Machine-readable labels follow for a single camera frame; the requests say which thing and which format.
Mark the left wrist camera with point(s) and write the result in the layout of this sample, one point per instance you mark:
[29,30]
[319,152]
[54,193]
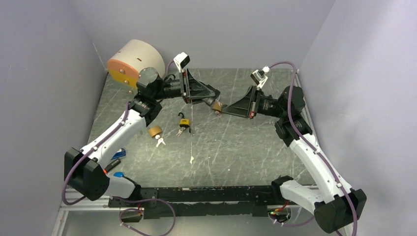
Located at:
[181,61]

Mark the yellow padlock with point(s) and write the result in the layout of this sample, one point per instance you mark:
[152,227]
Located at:
[184,122]

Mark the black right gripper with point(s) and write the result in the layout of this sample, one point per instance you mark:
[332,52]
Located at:
[242,106]

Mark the black padlock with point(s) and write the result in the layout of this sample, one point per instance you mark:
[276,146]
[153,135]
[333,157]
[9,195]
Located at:
[209,101]

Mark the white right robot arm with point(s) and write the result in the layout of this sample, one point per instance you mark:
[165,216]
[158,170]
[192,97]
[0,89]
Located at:
[335,205]

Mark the small brass padlock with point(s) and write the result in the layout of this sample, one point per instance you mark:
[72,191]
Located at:
[154,131]

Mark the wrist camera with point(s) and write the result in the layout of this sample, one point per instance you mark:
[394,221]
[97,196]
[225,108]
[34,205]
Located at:
[260,77]
[181,61]

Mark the blue round cap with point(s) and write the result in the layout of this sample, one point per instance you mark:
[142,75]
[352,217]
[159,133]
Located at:
[119,174]

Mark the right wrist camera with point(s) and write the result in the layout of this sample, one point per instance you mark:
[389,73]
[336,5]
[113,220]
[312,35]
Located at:
[260,77]

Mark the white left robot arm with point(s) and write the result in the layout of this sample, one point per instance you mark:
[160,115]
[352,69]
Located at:
[84,168]

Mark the round cream drawer cabinet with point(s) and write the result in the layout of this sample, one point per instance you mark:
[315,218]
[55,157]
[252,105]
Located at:
[135,56]

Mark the orange black marker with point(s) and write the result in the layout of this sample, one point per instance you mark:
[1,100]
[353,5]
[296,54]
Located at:
[112,165]

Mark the black base frame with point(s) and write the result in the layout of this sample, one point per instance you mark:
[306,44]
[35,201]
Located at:
[256,201]

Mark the large brass padlock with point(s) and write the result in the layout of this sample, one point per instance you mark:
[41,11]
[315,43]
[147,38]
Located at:
[217,107]

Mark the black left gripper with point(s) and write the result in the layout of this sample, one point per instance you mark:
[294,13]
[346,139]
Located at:
[191,89]

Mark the silver keys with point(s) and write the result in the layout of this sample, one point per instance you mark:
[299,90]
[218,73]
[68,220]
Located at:
[182,130]
[218,114]

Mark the blue usb stick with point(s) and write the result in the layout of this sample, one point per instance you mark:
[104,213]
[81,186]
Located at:
[119,154]

